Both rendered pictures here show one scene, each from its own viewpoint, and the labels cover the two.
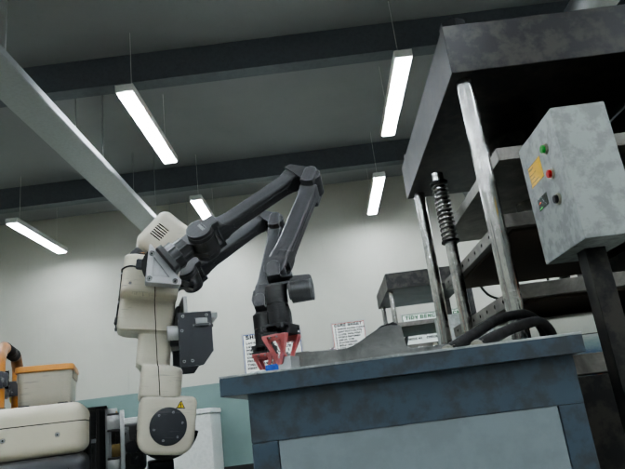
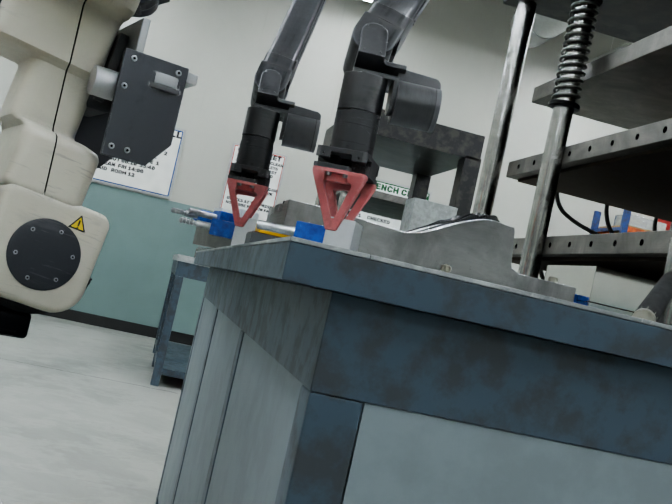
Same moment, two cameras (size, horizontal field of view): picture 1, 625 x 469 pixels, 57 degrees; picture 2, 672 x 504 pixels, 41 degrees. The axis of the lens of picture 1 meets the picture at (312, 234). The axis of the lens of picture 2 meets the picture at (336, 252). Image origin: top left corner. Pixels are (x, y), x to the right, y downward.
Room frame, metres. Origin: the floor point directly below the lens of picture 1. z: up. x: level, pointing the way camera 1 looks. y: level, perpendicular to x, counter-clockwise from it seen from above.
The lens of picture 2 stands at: (0.37, 0.31, 0.76)
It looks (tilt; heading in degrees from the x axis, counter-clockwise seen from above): 3 degrees up; 349
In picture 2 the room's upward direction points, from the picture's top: 13 degrees clockwise
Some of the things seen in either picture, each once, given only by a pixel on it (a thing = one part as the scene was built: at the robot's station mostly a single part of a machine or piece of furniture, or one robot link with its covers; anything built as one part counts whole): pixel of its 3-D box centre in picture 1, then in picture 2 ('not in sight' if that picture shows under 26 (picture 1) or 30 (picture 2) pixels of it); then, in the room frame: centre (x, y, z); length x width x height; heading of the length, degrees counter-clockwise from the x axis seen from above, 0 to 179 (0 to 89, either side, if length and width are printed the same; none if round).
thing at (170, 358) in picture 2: not in sight; (212, 314); (6.78, -0.13, 0.44); 1.90 x 0.70 x 0.89; 0
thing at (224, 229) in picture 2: not in sight; (217, 227); (1.89, 0.23, 0.83); 0.13 x 0.05 x 0.05; 83
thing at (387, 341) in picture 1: (361, 355); (413, 249); (1.88, -0.11, 0.87); 0.50 x 0.26 x 0.14; 90
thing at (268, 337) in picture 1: (280, 345); (339, 195); (1.48, 0.12, 0.88); 0.07 x 0.07 x 0.09; 67
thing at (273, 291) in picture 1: (278, 295); (366, 96); (1.49, 0.11, 1.02); 0.07 x 0.06 x 0.07; 84
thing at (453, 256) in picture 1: (462, 304); (541, 213); (2.65, -0.64, 1.10); 0.05 x 0.05 x 1.30
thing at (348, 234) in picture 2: (272, 370); (305, 234); (1.50, 0.14, 0.83); 0.13 x 0.05 x 0.05; 67
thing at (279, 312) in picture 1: (279, 318); (352, 142); (1.49, 0.11, 0.95); 0.10 x 0.07 x 0.07; 157
